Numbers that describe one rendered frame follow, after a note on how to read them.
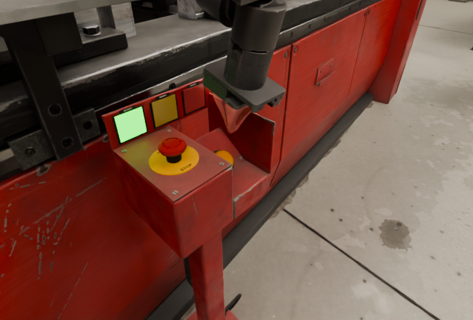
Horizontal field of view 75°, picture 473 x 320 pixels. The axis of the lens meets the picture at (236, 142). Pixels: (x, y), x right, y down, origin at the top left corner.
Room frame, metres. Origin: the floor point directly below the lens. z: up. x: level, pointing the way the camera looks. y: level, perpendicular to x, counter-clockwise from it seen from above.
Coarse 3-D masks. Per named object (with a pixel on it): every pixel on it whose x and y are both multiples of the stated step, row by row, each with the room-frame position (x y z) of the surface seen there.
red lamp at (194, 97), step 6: (186, 90) 0.48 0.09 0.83; (192, 90) 0.49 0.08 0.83; (198, 90) 0.50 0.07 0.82; (186, 96) 0.48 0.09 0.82; (192, 96) 0.49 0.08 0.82; (198, 96) 0.50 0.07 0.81; (186, 102) 0.48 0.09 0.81; (192, 102) 0.49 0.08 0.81; (198, 102) 0.50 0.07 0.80; (204, 102) 0.51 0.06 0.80; (186, 108) 0.48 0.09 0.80; (192, 108) 0.48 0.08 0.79
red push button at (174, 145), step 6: (168, 138) 0.37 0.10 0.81; (174, 138) 0.37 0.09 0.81; (162, 144) 0.35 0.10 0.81; (168, 144) 0.35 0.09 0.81; (174, 144) 0.35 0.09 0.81; (180, 144) 0.35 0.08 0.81; (186, 144) 0.36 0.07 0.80; (162, 150) 0.34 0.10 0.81; (168, 150) 0.34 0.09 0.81; (174, 150) 0.34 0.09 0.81; (180, 150) 0.34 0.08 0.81; (168, 156) 0.34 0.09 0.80; (174, 156) 0.34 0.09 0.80; (180, 156) 0.35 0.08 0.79; (174, 162) 0.34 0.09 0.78
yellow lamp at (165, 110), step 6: (168, 96) 0.45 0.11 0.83; (174, 96) 0.46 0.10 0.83; (156, 102) 0.44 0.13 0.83; (162, 102) 0.44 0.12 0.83; (168, 102) 0.45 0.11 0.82; (174, 102) 0.46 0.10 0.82; (156, 108) 0.43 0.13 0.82; (162, 108) 0.44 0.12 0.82; (168, 108) 0.45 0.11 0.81; (174, 108) 0.46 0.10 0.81; (156, 114) 0.43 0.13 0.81; (162, 114) 0.44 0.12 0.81; (168, 114) 0.45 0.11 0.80; (174, 114) 0.46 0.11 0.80; (156, 120) 0.43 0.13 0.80; (162, 120) 0.44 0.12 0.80; (168, 120) 0.45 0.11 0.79; (156, 126) 0.43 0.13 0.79
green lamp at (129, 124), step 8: (128, 112) 0.40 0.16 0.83; (136, 112) 0.41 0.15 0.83; (120, 120) 0.39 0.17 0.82; (128, 120) 0.40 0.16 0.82; (136, 120) 0.41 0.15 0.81; (120, 128) 0.39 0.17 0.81; (128, 128) 0.40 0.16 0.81; (136, 128) 0.41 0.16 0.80; (144, 128) 0.42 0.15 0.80; (120, 136) 0.39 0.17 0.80; (128, 136) 0.39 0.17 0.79
